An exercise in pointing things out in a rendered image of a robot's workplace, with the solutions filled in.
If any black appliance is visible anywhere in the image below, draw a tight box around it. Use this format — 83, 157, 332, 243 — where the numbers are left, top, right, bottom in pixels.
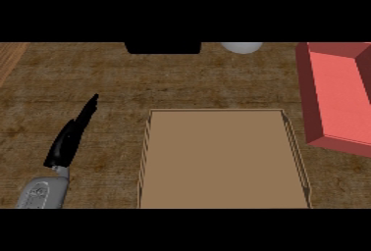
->
123, 42, 203, 55

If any pale grey rounded object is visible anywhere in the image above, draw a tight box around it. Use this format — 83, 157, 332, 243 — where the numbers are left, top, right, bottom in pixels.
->
221, 42, 265, 55

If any red tray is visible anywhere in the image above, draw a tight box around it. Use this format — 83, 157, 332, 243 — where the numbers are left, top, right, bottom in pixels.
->
295, 42, 371, 159

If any brown cardboard box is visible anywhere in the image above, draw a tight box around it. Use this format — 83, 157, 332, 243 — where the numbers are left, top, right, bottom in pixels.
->
137, 108, 314, 210

